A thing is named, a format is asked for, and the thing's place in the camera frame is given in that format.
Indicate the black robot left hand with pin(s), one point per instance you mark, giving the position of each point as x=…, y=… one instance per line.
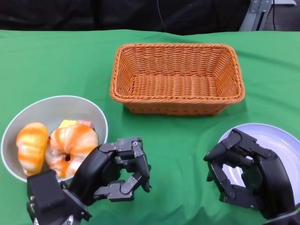
x=98, y=164

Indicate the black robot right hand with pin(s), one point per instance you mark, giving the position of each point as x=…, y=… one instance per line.
x=269, y=178

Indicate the grey round bowl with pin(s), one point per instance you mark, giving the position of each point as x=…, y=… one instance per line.
x=58, y=110

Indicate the oblong orange striped bread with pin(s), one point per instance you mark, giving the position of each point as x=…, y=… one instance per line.
x=31, y=145

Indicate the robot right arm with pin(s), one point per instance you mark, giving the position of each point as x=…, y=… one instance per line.
x=286, y=219

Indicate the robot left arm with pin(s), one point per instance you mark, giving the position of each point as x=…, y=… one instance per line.
x=44, y=194

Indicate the lavender round plate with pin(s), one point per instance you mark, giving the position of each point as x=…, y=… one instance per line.
x=276, y=136

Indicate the pink cake slice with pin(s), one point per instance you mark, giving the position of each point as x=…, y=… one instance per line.
x=85, y=123

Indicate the yellow cake slice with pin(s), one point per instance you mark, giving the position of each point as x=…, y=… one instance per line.
x=66, y=123

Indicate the orange wicker basket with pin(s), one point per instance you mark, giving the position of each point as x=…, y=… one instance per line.
x=173, y=89

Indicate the green tablecloth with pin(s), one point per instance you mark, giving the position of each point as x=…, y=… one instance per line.
x=70, y=70

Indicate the grey metal stand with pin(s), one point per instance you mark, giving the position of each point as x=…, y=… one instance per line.
x=252, y=18

